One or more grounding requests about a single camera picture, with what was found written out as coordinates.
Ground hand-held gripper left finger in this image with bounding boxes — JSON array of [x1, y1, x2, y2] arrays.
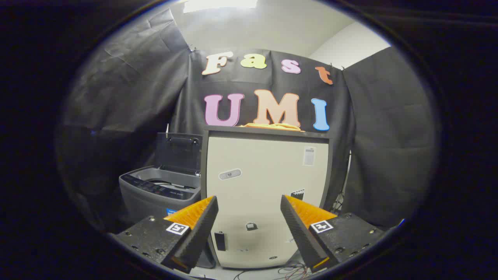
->
[[110, 196, 219, 274]]

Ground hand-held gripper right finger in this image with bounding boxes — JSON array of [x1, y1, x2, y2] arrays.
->
[[280, 194, 386, 273]]

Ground grey washing machine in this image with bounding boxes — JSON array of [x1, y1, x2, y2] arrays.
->
[[119, 165, 216, 269]]

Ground orange shirt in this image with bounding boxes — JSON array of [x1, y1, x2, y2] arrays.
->
[[238, 123, 306, 132]]

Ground black backdrop cloth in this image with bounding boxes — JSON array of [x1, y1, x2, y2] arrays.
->
[[56, 8, 438, 234]]

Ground tangled floor cables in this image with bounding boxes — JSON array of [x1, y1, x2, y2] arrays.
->
[[233, 262, 312, 280]]

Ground beige cabinet with dark frame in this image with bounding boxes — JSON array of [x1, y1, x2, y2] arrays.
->
[[200, 125, 334, 270]]

